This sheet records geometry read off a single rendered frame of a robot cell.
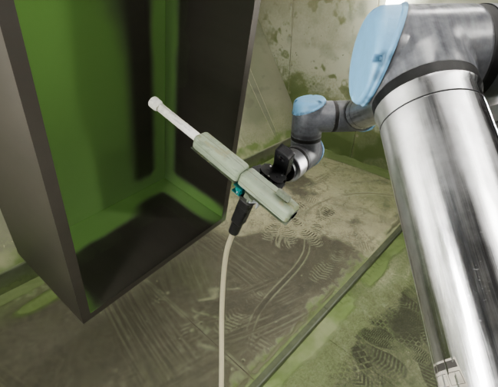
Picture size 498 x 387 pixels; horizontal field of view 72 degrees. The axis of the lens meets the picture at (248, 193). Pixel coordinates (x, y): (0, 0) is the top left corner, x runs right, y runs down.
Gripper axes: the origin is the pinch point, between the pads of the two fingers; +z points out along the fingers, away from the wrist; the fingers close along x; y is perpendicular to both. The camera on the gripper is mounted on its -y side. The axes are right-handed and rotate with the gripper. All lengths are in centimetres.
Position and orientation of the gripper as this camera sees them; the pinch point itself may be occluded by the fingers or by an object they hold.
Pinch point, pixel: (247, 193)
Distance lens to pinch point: 83.1
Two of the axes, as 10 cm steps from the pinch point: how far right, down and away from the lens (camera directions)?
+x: -7.4, -6.2, 2.4
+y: -3.3, 6.6, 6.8
